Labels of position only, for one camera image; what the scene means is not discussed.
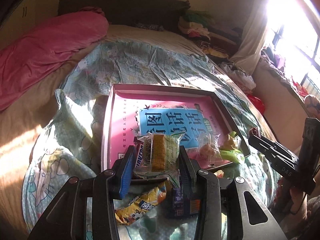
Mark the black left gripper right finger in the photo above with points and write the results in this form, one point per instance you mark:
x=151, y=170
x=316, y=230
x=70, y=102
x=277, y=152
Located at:
x=188, y=171

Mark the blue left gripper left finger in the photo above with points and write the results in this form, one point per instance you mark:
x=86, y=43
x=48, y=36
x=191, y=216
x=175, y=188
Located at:
x=125, y=171

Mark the blue Oreo cookie packet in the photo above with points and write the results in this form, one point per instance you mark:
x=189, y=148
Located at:
x=177, y=204

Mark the yellow-green cake packet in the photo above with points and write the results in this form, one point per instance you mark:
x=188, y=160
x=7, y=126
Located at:
x=160, y=155

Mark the yellow cartoon snack packet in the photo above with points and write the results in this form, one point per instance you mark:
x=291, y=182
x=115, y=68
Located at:
x=140, y=205

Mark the brown Snickers bar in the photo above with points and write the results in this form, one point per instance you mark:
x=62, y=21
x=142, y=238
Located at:
x=139, y=144

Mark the clear red candy packet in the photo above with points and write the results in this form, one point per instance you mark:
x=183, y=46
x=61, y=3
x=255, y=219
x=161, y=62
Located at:
x=208, y=149

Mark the pink blue children's book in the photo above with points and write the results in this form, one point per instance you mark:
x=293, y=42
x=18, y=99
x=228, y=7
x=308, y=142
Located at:
x=128, y=116

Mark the green yellow snack packet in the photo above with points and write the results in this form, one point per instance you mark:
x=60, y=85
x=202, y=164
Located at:
x=230, y=149

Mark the dark cardboard box tray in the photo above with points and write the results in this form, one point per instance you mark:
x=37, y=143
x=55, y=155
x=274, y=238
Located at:
x=160, y=91

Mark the red plastic bag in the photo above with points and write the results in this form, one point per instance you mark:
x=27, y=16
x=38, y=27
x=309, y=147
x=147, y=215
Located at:
x=259, y=105

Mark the pink floral cloth bag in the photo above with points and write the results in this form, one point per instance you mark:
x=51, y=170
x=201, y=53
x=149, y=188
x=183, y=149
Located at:
x=239, y=77

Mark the cream curtain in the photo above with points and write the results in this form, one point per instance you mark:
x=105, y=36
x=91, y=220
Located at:
x=253, y=38

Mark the pink quilt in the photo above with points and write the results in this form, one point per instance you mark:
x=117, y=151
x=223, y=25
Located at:
x=45, y=48

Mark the pile of folded clothes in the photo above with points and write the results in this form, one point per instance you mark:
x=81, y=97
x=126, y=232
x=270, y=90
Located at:
x=215, y=39

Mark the dark headboard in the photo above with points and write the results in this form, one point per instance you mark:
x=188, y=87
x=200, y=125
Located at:
x=162, y=13

